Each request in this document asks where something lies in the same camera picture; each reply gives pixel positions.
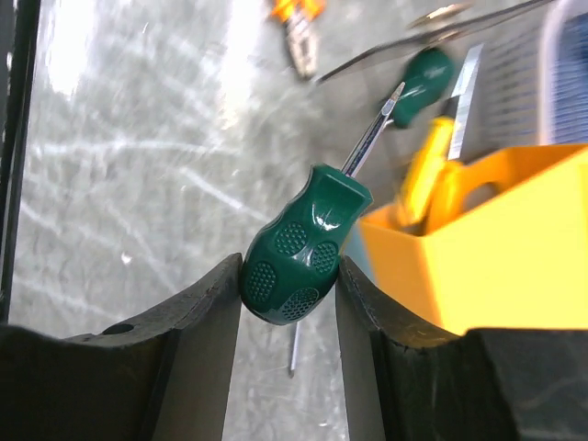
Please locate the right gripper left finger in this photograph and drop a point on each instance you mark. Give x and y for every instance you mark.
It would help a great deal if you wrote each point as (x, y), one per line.
(164, 374)

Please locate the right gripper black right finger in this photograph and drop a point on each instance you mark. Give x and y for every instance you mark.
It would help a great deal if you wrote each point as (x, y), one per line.
(407, 379)

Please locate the green orange stubby screwdriver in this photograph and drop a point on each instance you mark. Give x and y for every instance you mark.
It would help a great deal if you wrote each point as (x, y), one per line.
(294, 351)

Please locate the yellow screwdriver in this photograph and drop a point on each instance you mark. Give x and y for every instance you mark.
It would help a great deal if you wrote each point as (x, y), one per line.
(428, 162)

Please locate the dark green screwdriver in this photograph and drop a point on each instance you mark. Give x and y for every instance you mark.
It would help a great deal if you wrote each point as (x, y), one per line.
(426, 76)

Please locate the clear plastic drawer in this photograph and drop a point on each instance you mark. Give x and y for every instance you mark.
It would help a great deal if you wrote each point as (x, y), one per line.
(502, 111)

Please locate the yellow drawer cabinet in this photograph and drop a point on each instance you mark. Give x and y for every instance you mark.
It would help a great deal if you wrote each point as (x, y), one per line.
(512, 254)

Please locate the blue checkered shirt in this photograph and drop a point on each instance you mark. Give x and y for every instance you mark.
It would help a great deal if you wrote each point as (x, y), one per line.
(570, 95)

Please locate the orange black combination pliers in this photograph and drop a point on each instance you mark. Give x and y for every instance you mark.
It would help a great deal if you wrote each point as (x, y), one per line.
(302, 41)

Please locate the black base beam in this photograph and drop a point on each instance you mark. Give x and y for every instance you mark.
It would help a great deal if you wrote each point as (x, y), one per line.
(19, 32)

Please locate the white plastic basket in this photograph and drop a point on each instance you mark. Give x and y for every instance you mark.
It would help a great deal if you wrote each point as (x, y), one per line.
(557, 14)

